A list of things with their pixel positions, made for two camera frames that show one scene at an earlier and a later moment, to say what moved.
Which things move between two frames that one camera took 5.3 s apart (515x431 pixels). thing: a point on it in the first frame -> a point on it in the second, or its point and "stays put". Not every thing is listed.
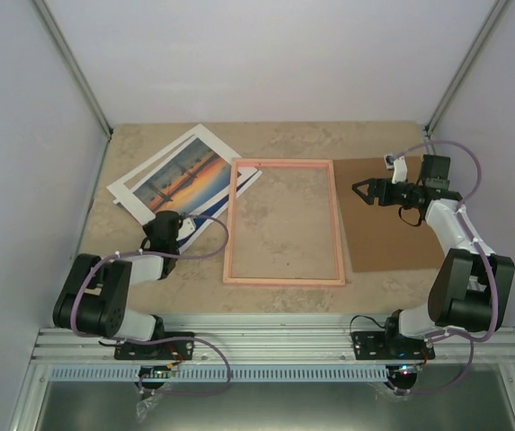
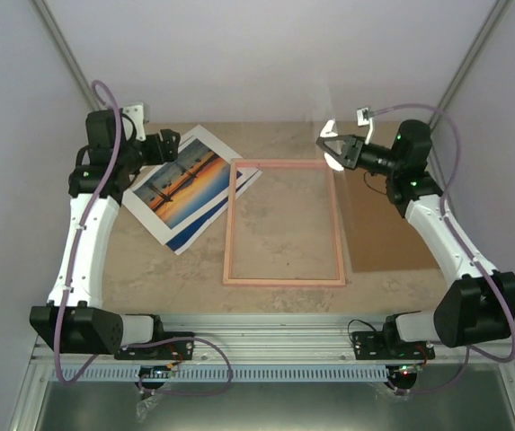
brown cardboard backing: (379, 239) stays put
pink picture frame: (283, 162) stays put
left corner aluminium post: (72, 62) stays put
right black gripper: (376, 184) -> (351, 150)
